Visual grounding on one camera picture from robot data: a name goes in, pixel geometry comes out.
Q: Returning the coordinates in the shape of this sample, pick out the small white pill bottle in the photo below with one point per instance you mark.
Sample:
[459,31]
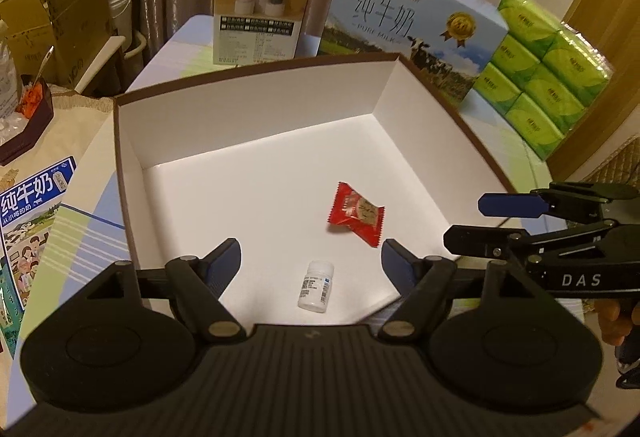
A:
[316,288]

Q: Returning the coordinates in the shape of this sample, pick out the person right hand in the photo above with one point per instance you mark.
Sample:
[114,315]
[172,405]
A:
[615,325]

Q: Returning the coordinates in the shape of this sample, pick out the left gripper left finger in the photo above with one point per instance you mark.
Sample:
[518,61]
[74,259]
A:
[197,283]

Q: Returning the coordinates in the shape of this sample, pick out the dark wooden tray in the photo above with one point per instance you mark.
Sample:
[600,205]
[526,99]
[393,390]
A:
[37,109]

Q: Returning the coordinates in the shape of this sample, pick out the crumpled silver bag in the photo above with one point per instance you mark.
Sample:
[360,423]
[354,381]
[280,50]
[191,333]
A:
[12,122]

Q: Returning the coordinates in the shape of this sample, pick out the green tissue pack stack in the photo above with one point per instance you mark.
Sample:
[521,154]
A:
[543,77]

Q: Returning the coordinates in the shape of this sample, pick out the blue milk carton box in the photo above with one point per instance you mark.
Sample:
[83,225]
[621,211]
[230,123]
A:
[450,42]

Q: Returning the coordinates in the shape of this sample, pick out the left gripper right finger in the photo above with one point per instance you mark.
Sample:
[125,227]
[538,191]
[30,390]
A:
[423,285]

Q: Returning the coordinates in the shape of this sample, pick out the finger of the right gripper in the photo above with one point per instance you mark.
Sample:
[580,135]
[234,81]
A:
[569,201]
[503,243]

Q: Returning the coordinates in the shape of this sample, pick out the brown cardboard storage box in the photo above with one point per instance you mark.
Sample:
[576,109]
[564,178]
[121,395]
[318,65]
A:
[256,154]

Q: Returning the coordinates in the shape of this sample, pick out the brown cardboard carton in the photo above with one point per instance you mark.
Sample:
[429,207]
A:
[74,31]

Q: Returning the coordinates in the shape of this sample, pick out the red candy wrapper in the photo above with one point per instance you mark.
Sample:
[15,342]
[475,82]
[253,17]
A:
[353,211]

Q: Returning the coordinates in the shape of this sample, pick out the quilted chair cushion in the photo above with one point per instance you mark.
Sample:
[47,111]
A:
[621,167]

